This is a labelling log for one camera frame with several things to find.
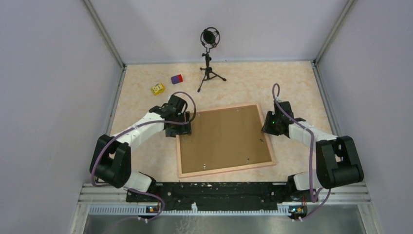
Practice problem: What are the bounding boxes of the pink wooden picture frame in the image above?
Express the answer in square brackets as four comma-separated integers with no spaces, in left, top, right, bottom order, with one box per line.
[175,102,278,179]

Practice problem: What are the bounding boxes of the brown cardboard backing board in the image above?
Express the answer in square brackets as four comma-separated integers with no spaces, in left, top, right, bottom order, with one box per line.
[179,105,273,175]

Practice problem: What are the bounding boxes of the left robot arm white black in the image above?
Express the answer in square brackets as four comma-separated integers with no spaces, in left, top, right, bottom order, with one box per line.
[89,93,195,202]

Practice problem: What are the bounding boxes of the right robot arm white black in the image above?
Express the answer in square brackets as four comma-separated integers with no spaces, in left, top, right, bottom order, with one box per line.
[262,101,364,201]

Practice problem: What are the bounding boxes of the yellow owl toy block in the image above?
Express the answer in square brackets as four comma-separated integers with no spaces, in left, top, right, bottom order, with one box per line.
[150,83,165,96]

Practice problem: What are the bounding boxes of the purple red toy block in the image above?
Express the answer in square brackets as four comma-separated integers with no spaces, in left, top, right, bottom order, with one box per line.
[170,74,183,85]

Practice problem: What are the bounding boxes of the black microphone on tripod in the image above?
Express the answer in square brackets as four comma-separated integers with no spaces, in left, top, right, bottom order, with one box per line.
[197,27,226,93]

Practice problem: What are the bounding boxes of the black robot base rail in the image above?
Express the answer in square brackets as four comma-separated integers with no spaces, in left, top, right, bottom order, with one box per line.
[126,182,311,211]

